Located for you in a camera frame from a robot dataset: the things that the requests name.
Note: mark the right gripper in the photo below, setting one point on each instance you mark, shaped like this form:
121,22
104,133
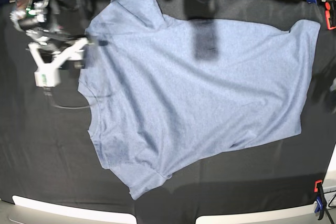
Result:
48,45

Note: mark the light blue t-shirt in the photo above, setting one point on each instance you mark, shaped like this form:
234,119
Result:
165,93

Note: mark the orange blue clamp bottom right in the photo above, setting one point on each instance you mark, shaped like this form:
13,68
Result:
320,199

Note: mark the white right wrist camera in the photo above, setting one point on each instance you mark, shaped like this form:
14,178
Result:
47,76

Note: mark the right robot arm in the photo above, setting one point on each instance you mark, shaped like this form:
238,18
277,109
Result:
38,19

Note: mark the orange clamp top right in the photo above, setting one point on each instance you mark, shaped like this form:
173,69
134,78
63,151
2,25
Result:
330,14

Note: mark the black table cloth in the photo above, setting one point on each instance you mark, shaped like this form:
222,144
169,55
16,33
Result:
47,154

